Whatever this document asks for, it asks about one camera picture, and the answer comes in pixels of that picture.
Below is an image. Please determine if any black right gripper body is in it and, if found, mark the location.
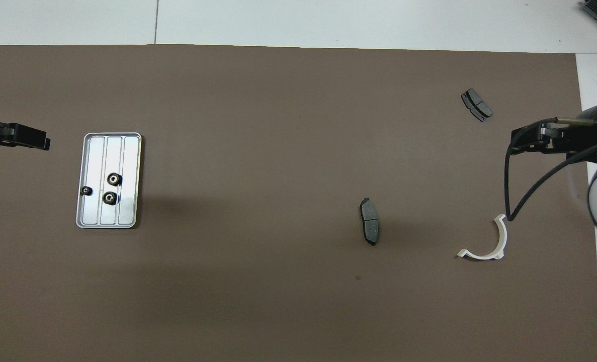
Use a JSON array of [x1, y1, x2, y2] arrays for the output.
[[550, 104, 597, 162]]

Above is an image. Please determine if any silver metal tray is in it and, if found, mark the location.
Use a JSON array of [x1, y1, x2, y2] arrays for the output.
[[75, 132, 143, 230]]

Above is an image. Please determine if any short dark grey brake pad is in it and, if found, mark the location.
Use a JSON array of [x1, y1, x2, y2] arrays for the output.
[[461, 88, 493, 122]]

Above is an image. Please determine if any long dark grey brake pad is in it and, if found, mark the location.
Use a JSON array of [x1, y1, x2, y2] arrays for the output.
[[360, 197, 380, 246]]

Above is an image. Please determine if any brown table mat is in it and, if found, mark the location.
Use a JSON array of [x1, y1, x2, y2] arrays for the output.
[[0, 44, 597, 362]]

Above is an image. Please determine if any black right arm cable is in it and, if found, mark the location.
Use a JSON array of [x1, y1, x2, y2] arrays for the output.
[[503, 118, 597, 222]]

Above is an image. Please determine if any white curved plastic bracket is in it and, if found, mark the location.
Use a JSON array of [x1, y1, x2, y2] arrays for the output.
[[457, 214, 508, 261]]

